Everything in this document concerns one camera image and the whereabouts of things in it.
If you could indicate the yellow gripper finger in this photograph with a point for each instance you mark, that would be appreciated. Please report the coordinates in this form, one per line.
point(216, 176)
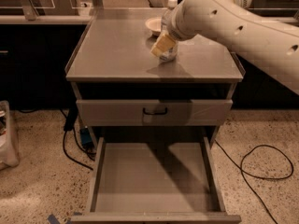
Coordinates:
point(164, 43)

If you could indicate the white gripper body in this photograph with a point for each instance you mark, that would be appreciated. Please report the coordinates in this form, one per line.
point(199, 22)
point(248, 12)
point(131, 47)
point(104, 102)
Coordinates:
point(177, 29)

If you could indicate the clear plastic water bottle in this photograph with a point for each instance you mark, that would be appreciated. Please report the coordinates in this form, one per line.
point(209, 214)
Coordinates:
point(171, 54)

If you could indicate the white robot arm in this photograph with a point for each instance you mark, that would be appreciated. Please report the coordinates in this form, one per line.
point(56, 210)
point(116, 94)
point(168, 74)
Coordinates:
point(272, 46)

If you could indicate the grey drawer cabinet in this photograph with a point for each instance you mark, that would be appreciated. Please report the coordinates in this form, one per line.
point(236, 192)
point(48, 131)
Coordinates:
point(113, 62)

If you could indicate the closed grey top drawer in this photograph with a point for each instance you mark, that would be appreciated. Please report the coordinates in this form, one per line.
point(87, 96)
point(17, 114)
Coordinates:
point(129, 112)

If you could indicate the open grey middle drawer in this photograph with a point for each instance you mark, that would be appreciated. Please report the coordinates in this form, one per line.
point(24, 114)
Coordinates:
point(154, 183)

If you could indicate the white paper bowl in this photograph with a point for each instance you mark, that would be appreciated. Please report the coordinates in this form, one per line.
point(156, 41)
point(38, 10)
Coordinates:
point(154, 24)

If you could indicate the blue power adapter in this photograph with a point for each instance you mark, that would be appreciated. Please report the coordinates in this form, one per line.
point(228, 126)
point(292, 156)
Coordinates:
point(85, 137)

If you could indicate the blue tape piece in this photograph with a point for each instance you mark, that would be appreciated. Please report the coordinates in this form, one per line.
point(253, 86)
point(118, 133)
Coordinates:
point(52, 219)

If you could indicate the black drawer handle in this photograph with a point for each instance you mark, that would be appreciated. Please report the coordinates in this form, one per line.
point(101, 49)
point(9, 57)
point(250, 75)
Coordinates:
point(155, 112)

